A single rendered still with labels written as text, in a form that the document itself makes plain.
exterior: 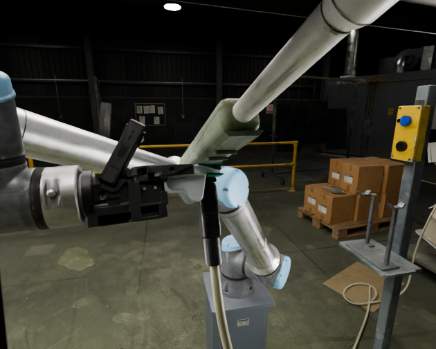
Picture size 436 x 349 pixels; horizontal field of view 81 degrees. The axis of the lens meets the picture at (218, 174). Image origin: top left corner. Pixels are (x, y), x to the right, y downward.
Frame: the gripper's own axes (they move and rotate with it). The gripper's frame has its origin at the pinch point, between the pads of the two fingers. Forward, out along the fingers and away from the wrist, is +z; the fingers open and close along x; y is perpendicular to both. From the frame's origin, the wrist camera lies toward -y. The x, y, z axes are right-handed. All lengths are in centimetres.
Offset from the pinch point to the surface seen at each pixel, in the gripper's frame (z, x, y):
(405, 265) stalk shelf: 110, -55, 46
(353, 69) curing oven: 745, -571, -410
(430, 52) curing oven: 859, -407, -368
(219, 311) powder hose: -1.5, -0.6, 23.6
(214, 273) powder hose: -1.7, 0.1, 17.5
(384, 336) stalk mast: 117, -83, 90
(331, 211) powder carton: 221, -222, 25
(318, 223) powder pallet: 220, -251, 40
